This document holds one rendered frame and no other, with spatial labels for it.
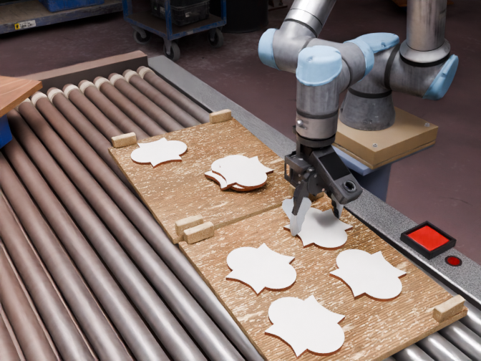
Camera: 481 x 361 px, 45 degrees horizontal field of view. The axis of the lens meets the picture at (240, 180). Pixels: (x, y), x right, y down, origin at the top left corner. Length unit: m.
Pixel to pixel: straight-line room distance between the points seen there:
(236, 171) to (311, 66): 0.39
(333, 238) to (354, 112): 0.52
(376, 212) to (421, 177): 1.90
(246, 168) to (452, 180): 2.01
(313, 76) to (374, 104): 0.58
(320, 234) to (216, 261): 0.21
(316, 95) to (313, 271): 0.32
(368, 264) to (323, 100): 0.31
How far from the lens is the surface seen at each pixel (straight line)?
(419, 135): 1.60
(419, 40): 1.44
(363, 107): 1.57
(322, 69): 1.00
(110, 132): 1.60
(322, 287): 1.06
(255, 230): 1.17
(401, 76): 1.50
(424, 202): 2.99
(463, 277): 1.17
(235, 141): 1.47
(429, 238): 1.22
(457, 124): 3.77
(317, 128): 1.04
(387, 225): 1.26
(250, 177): 1.28
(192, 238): 1.14
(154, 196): 1.28
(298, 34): 1.16
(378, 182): 1.68
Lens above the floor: 1.66
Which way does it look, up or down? 33 degrees down
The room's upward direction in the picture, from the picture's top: straight up
